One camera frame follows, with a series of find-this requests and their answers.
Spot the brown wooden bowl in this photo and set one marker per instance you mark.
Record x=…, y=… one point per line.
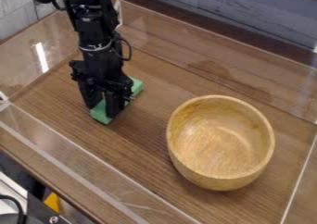
x=221, y=142

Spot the green foam block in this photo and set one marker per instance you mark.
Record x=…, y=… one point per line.
x=99, y=110

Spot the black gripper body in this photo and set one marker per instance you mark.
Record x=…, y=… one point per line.
x=102, y=64

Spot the clear acrylic front wall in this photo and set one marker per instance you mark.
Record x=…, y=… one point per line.
x=93, y=185

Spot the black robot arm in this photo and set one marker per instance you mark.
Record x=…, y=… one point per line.
x=94, y=18

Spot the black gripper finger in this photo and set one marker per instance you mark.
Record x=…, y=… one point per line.
x=90, y=93
x=117, y=100

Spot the black and yellow base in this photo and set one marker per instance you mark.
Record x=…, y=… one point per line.
x=39, y=212

